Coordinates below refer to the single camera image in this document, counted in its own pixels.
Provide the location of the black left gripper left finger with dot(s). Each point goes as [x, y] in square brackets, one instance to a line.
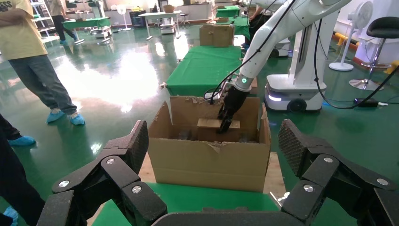
[121, 168]

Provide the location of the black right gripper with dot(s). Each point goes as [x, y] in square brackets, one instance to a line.
[233, 103]

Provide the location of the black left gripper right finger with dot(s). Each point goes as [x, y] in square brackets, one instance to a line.
[311, 168]

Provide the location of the small taped cardboard box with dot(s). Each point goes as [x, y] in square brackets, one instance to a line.
[209, 131]

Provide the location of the white robot base cart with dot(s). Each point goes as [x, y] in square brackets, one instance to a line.
[166, 28]

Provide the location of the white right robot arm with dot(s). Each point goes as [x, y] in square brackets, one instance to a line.
[280, 28]

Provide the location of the person behind robot arm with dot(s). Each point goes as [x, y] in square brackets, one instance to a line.
[258, 21]

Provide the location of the large open cardboard carton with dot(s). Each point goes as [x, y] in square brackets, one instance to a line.
[202, 168]

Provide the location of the black power adapter box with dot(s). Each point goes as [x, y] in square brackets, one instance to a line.
[366, 102]

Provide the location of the closed cardboard carton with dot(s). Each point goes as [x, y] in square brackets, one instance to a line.
[216, 36]

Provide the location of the small cardboard carton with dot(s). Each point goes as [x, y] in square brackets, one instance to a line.
[168, 8]

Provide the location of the white wheeled robot with column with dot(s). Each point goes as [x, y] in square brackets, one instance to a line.
[296, 90]

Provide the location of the person black trousers with phone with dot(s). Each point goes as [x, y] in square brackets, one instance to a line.
[15, 187]

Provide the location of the small black stool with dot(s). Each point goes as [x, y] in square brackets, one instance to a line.
[184, 14]

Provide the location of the white table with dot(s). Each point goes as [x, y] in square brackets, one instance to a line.
[159, 13]

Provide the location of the yellow object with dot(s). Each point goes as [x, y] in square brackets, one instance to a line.
[392, 67]

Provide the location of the yellow orange floor barrier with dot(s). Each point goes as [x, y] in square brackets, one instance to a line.
[343, 39]

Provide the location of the black cabinet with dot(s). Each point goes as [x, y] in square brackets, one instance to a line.
[136, 20]

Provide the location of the long green covered table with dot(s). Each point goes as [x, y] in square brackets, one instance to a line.
[87, 22]

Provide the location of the black bar stool chrome base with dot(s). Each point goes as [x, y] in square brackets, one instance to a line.
[383, 26]

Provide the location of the walking person black trousers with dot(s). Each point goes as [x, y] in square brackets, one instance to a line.
[59, 21]

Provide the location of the person yellow shirt grey jeans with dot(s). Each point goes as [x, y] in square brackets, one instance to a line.
[21, 34]

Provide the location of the white shelf rack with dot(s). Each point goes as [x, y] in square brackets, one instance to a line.
[46, 18]

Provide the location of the small white pedestal fan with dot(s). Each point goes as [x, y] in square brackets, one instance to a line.
[125, 29]

